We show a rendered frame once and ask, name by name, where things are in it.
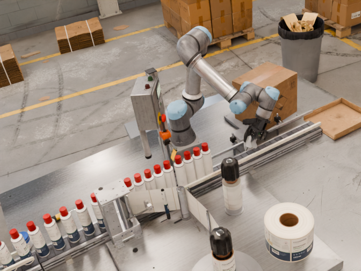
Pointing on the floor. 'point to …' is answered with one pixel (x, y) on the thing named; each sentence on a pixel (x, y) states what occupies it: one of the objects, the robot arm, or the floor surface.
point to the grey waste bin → (302, 56)
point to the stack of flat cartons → (9, 67)
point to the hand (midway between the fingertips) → (245, 148)
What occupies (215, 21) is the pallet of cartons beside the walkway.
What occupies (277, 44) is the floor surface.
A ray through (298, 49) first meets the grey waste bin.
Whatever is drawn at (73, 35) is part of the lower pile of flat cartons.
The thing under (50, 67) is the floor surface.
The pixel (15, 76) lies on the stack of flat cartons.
